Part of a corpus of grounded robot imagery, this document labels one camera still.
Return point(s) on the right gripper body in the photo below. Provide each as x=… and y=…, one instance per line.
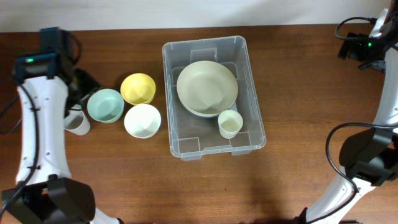
x=367, y=51

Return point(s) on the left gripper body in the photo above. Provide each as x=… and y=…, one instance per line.
x=83, y=85

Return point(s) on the beige plate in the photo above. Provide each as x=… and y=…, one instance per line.
x=207, y=87

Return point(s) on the cream plate front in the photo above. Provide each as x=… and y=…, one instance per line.
x=234, y=108

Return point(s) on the cream cup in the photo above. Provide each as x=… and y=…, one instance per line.
x=230, y=123

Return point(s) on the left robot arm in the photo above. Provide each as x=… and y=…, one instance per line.
x=50, y=87

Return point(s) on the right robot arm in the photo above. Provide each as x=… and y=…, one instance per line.
x=369, y=158

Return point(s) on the mint green cup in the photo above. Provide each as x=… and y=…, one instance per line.
x=77, y=107

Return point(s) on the mint green bowl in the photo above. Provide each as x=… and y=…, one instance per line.
x=106, y=106

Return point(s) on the grey cup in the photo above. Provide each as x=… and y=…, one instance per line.
x=77, y=123

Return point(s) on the yellow bowl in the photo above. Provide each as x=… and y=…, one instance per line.
x=138, y=88

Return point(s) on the white bowl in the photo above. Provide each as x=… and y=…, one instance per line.
x=142, y=121

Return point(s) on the clear plastic storage bin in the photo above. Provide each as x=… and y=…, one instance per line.
x=192, y=136

